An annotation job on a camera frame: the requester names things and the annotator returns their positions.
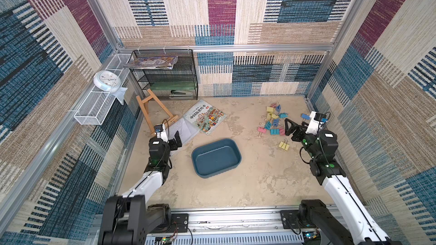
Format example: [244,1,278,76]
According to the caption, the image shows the white wire wall basket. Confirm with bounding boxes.
[74,53,131,125]

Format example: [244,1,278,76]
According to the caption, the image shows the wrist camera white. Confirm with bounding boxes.
[305,111,328,135]
[154,124,169,142]

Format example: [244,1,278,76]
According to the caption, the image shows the pink binder clip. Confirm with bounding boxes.
[279,128,286,136]
[257,127,267,137]

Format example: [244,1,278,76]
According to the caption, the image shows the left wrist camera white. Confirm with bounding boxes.
[154,124,169,142]

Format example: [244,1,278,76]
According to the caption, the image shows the teal plastic storage box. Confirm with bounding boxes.
[191,138,242,179]

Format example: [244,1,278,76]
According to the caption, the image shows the black mesh shelf rack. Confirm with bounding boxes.
[129,49,199,100]

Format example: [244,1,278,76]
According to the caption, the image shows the wooden tabletop easel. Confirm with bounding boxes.
[136,89,179,136]

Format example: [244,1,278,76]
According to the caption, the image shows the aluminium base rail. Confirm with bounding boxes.
[145,205,331,245]

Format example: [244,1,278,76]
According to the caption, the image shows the yellow binder clip top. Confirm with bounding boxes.
[266,107,275,113]

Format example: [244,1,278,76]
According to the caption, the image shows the teal binder clip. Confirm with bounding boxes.
[264,121,272,130]
[270,127,280,135]

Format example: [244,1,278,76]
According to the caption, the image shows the magazine on rack top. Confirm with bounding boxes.
[123,56,178,70]

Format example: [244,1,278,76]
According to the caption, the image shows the blue binder clip by wall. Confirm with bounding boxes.
[302,113,311,120]

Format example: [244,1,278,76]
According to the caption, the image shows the black stapler on shelf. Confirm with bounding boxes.
[170,90,194,96]

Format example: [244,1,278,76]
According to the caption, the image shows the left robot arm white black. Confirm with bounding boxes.
[97,132,182,245]

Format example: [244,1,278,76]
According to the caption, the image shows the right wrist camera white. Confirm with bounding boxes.
[305,111,328,135]

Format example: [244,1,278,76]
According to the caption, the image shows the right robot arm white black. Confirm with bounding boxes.
[285,113,400,245]

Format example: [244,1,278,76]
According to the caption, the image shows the colourful Chinese history picture book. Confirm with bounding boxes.
[183,100,227,135]

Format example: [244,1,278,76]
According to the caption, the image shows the clear mesh document pouch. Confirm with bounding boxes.
[165,118,200,146]

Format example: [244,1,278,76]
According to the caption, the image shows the white round clock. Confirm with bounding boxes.
[93,70,121,93]

